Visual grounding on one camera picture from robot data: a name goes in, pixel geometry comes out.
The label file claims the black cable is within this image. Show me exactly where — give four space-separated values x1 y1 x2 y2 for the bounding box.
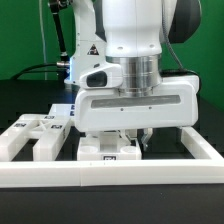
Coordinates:
11 63 71 80

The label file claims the white chair seat part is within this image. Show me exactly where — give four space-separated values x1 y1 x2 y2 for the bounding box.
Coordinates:
77 132 142 161

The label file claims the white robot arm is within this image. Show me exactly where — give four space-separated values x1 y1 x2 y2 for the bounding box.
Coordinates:
69 0 201 150

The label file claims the white base tag sheet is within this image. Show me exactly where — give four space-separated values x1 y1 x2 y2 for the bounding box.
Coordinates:
49 104 75 117

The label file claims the white chair back part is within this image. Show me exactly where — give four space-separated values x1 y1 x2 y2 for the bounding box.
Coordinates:
0 114 74 162

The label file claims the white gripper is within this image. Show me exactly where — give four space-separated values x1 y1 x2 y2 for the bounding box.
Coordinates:
74 62 199 150

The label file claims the white U-shaped obstacle fence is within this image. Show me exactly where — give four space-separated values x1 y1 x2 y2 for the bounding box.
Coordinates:
0 127 224 188

